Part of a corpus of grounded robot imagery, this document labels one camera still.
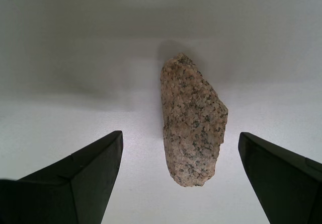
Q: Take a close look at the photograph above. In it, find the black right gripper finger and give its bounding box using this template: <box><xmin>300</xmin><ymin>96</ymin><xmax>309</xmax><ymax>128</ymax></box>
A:
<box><xmin>238</xmin><ymin>132</ymin><xmax>322</xmax><ymax>224</ymax></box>
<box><xmin>0</xmin><ymin>130</ymin><xmax>123</xmax><ymax>224</ymax></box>

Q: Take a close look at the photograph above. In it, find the speckled pinkish granite rock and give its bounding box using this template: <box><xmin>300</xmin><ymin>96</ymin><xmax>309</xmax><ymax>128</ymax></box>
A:
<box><xmin>159</xmin><ymin>52</ymin><xmax>229</xmax><ymax>188</ymax></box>

